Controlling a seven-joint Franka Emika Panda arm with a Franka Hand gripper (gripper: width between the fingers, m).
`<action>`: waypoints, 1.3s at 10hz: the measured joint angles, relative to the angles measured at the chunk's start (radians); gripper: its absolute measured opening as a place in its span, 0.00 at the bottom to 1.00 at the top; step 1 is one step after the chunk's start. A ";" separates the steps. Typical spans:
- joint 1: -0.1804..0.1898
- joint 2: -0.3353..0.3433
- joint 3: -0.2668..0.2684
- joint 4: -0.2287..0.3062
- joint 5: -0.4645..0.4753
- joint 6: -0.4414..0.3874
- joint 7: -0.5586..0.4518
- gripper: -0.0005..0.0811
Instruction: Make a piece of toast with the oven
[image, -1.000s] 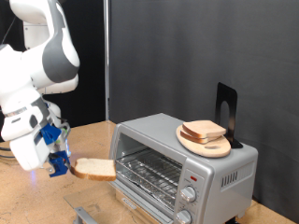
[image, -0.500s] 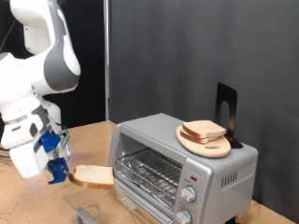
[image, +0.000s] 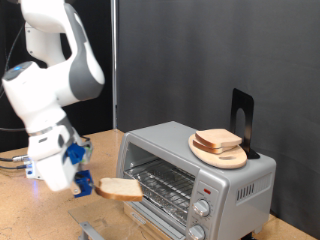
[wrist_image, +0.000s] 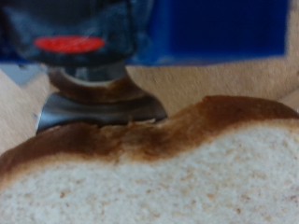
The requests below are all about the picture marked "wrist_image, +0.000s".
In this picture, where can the metal spatula with blue block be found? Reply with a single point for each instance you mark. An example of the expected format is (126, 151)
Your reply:
(102, 105)

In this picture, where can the white bread slice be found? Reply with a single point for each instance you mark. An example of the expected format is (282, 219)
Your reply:
(174, 180)

